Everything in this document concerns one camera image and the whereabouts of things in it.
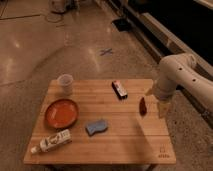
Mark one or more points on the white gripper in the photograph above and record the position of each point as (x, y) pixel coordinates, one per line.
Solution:
(163, 108)

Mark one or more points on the translucent white ceramic cup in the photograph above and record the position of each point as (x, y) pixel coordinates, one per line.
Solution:
(65, 81)

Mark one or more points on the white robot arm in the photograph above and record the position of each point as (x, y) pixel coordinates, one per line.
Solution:
(177, 70)

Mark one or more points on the orange ceramic bowl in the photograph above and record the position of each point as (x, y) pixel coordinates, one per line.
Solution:
(61, 113)

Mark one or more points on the wooden table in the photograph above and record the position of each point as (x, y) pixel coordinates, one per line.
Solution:
(131, 138)

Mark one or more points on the blue sponge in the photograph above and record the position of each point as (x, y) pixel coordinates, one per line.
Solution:
(96, 127)

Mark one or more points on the black floor plate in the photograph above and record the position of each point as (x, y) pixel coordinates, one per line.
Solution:
(122, 24)

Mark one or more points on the white tube with cap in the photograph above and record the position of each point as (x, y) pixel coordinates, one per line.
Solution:
(52, 142)

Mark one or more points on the white machine base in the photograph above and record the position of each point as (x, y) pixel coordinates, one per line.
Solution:
(60, 6)

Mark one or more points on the long wall rail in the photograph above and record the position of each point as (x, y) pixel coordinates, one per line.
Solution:
(164, 43)

